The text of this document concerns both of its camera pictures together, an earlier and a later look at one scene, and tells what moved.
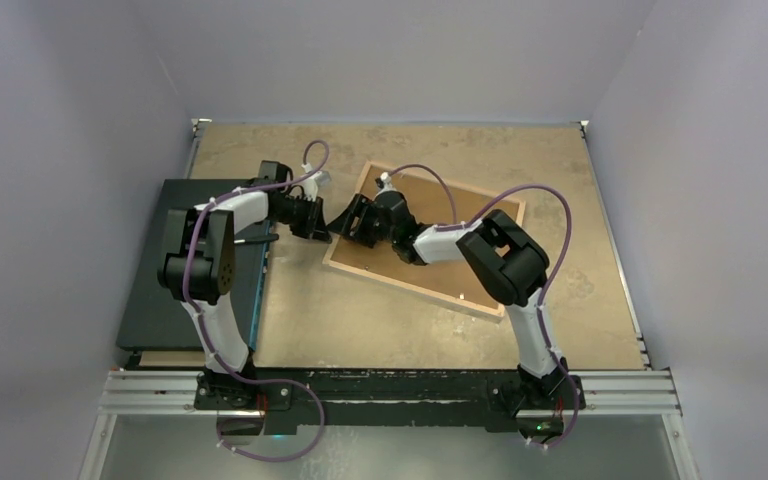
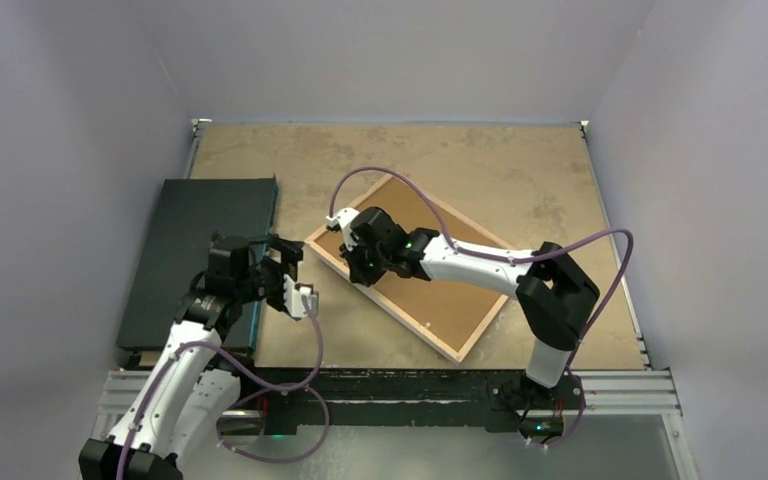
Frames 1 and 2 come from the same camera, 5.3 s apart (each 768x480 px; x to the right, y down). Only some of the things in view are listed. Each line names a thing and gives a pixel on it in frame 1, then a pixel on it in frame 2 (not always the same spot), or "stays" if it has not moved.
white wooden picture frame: x=429 y=202 to x=447 y=213
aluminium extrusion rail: x=639 y=392 stays
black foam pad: x=153 y=318 stays
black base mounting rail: x=500 y=401 stays
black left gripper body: x=300 y=215 to x=268 y=281
